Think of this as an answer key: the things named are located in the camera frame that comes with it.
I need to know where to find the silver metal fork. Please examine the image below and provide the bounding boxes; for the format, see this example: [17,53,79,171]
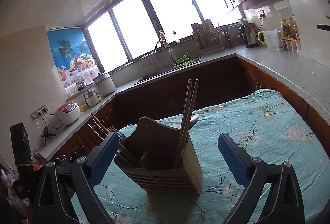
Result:
[108,126,126,143]

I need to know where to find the brown wooden chopstick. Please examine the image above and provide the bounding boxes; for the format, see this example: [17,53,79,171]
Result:
[174,79,192,168]

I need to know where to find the teal floral tablecloth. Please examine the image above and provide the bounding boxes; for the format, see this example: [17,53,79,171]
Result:
[69,88,330,224]

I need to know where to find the wooden utensil holder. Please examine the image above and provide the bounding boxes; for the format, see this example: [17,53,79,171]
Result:
[114,117,202,194]

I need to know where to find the white pink rice cooker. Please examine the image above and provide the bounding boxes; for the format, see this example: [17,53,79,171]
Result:
[54,102,81,126]

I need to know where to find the small white electric pot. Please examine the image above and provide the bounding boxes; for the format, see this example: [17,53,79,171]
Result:
[83,88,103,107]

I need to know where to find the large white rice cooker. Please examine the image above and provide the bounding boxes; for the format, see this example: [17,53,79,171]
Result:
[93,72,116,97]

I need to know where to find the tropical fruit window poster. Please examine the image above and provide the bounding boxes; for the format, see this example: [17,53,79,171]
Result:
[47,28,100,88]

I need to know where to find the green vegetables in basket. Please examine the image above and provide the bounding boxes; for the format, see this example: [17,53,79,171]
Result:
[173,54,191,66]

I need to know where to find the chrome sink faucet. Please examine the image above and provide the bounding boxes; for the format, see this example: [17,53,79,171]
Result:
[154,40,176,62]

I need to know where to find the stainless electric kettle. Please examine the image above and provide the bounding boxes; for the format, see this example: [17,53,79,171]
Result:
[238,24,259,48]

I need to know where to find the wooden dish rack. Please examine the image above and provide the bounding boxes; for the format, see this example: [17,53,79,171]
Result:
[191,19,225,54]

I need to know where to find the translucent plastic jug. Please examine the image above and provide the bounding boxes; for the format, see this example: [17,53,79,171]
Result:
[257,29,280,51]

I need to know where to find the yellow oil bottle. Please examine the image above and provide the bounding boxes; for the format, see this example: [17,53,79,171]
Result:
[281,18,290,37]

